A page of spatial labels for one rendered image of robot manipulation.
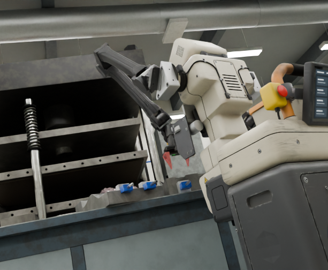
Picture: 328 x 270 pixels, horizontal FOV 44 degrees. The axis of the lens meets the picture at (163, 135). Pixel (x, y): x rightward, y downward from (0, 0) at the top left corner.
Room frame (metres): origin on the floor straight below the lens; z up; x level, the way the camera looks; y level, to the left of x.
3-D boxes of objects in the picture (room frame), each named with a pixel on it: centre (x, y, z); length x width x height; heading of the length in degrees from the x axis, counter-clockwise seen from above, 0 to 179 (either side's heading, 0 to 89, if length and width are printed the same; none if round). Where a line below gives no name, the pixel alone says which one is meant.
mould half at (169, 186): (2.10, -0.04, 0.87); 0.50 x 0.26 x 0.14; 13
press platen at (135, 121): (2.89, 0.75, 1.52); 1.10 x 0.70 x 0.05; 103
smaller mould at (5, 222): (1.91, 0.74, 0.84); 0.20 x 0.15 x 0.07; 13
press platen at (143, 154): (2.88, 0.75, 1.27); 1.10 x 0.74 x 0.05; 103
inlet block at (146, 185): (1.74, 0.10, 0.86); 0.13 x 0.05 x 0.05; 30
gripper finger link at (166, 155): (1.79, -0.01, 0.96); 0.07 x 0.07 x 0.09; 13
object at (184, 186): (1.76, -0.05, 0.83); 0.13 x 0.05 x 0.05; 14
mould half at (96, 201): (1.94, 0.29, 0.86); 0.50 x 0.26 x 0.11; 30
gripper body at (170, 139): (1.80, -0.04, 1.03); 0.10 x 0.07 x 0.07; 103
